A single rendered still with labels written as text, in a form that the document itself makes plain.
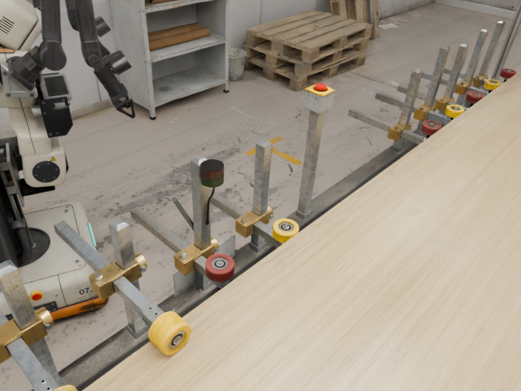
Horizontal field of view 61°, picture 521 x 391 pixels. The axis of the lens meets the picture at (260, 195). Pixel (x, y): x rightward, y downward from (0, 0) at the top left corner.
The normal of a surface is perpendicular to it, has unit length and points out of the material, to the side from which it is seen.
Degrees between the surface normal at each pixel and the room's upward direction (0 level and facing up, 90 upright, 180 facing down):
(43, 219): 0
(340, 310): 0
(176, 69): 90
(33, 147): 90
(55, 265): 0
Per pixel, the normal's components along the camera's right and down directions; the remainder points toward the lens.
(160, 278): 0.05, -0.80
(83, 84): 0.73, 0.43
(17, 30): 0.44, 0.55
